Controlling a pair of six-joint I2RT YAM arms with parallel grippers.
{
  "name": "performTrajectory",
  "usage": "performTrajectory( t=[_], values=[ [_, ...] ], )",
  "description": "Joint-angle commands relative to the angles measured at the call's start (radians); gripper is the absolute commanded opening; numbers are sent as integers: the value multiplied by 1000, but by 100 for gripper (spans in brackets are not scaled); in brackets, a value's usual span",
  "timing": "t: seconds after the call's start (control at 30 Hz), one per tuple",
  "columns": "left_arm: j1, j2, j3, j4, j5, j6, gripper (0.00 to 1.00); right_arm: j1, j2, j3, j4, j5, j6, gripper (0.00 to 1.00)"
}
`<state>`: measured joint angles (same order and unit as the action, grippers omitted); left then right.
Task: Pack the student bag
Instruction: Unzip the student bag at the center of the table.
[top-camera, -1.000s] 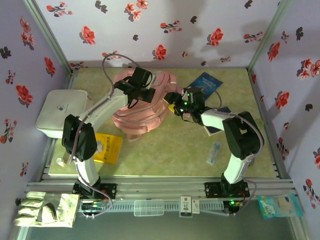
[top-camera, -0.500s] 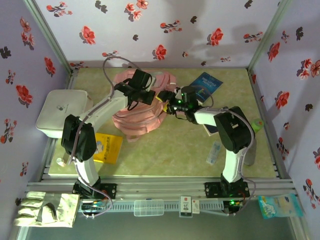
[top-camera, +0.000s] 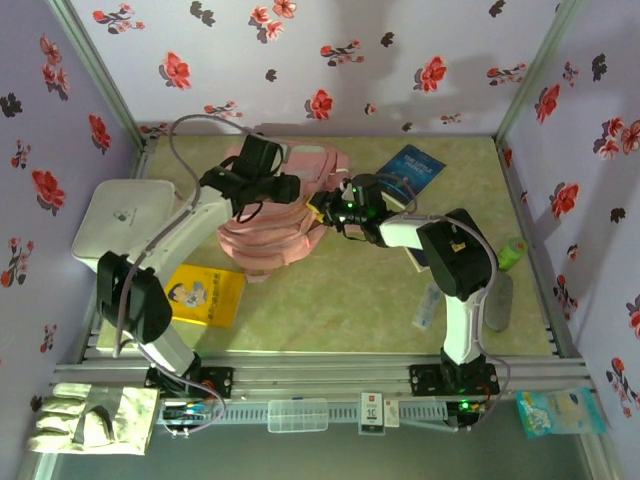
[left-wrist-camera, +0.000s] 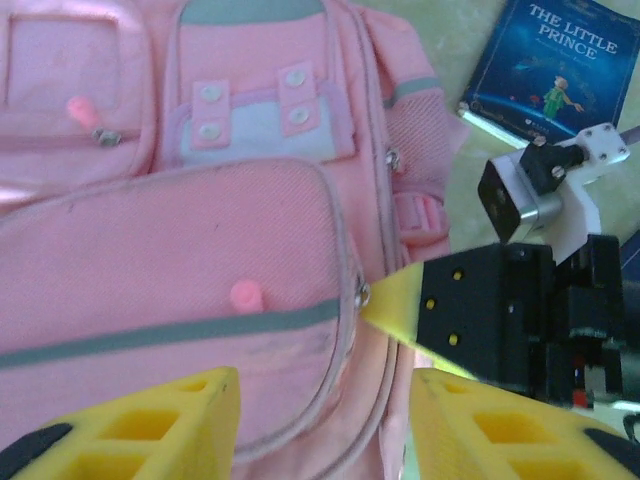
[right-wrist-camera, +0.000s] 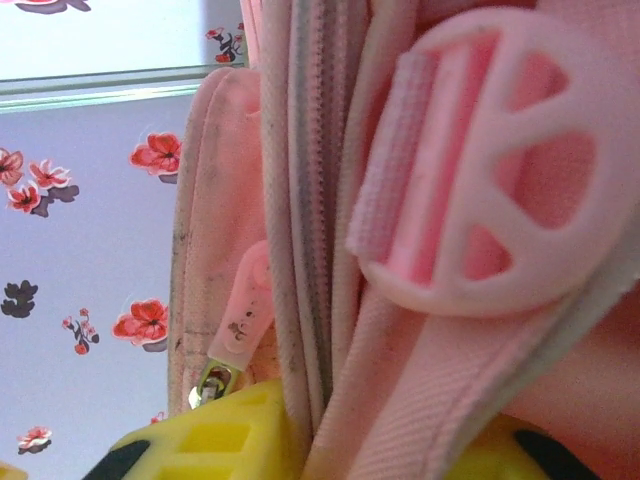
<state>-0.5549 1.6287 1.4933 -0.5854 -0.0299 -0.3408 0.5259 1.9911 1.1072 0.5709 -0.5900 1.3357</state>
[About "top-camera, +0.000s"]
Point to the navy blue notebook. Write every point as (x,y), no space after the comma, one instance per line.
(417,260)

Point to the small white box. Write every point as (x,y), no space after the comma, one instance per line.
(392,412)

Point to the yellow cartoon cover book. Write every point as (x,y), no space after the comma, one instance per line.
(220,300)

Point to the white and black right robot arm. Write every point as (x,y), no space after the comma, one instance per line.
(465,320)

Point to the blue Little Prince book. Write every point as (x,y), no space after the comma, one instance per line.
(415,167)

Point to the green plastic bottle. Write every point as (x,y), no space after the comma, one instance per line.
(512,252)

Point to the blue wet wipes pack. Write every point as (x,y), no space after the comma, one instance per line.
(560,412)

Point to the clear plastic organizer box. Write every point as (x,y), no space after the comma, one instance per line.
(297,415)

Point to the white canvas work gloves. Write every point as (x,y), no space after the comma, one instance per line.
(95,420)

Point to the aluminium frame post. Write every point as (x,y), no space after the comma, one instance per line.
(533,75)
(102,75)

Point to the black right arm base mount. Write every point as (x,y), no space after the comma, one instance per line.
(425,380)

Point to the grey pencil case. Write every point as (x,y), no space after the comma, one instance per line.
(500,305)

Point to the pink student backpack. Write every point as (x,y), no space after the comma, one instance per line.
(270,240)

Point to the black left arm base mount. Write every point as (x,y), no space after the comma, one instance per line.
(217,380)

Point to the clear plastic pen case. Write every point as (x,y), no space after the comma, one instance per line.
(426,307)

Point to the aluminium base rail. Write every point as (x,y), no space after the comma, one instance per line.
(320,377)

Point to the black and white card box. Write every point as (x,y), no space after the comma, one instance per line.
(371,412)

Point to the white lidded storage box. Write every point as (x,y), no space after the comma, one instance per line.
(125,210)

